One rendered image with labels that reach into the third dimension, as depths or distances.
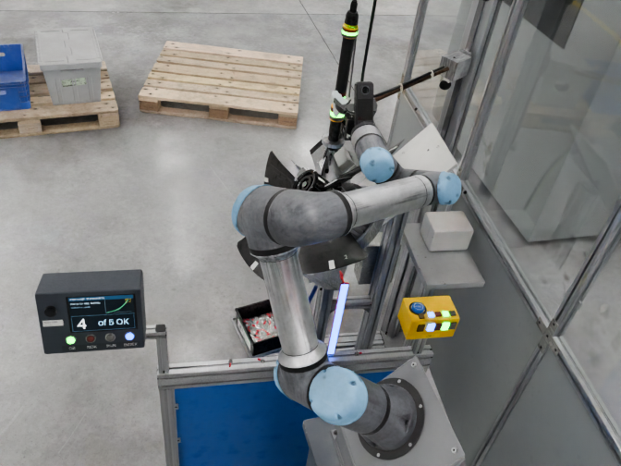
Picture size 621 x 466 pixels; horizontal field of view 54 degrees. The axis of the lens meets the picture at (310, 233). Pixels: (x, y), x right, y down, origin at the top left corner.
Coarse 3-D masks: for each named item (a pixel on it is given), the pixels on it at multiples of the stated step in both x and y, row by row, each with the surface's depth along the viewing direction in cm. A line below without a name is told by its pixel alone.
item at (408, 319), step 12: (408, 300) 190; (420, 300) 191; (432, 300) 191; (444, 300) 192; (408, 312) 187; (456, 312) 189; (408, 324) 186; (420, 324) 185; (408, 336) 188; (420, 336) 189; (432, 336) 190; (444, 336) 192
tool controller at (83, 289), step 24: (48, 288) 155; (72, 288) 155; (96, 288) 156; (120, 288) 157; (48, 312) 154; (72, 312) 156; (96, 312) 158; (120, 312) 159; (144, 312) 169; (48, 336) 158; (96, 336) 161; (120, 336) 162; (144, 336) 166
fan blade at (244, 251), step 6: (240, 240) 218; (246, 240) 216; (240, 246) 217; (246, 246) 216; (240, 252) 217; (246, 252) 215; (246, 258) 215; (252, 258) 214; (258, 264) 213; (252, 270) 213; (258, 270) 212
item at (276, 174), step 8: (272, 152) 233; (272, 160) 231; (272, 168) 231; (280, 168) 225; (264, 176) 237; (272, 176) 232; (280, 176) 226; (288, 176) 220; (272, 184) 232; (280, 184) 227; (288, 184) 222
